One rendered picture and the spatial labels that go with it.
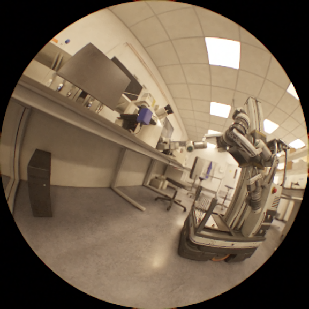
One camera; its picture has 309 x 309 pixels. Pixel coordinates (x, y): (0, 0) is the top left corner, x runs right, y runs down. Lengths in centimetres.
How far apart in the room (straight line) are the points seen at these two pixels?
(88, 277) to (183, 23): 272
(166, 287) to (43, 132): 153
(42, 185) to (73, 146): 65
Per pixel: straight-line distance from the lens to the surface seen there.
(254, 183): 73
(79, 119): 38
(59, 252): 76
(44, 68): 133
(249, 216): 109
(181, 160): 298
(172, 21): 209
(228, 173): 667
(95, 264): 73
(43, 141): 119
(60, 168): 127
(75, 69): 75
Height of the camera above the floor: 68
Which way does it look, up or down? 3 degrees up
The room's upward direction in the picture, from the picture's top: 20 degrees clockwise
